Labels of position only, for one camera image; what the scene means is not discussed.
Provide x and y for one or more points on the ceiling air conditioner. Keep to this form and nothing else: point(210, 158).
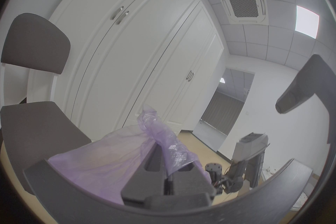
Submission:
point(242, 2)

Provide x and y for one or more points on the dark grey white-framed chair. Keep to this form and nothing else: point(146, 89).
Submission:
point(36, 128)

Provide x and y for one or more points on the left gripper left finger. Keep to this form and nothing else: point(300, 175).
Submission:
point(139, 183)

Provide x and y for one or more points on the square ceiling light panel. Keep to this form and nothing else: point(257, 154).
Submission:
point(307, 22)

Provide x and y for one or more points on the white wardrobe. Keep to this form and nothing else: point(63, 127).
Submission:
point(136, 41)

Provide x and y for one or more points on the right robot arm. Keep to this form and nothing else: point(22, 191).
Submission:
point(249, 157)

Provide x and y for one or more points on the purple plastic bag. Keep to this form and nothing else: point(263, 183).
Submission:
point(105, 162)

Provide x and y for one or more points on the grey curtain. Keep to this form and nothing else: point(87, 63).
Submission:
point(223, 112)

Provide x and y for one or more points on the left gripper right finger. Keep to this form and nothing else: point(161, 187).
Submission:
point(191, 183)

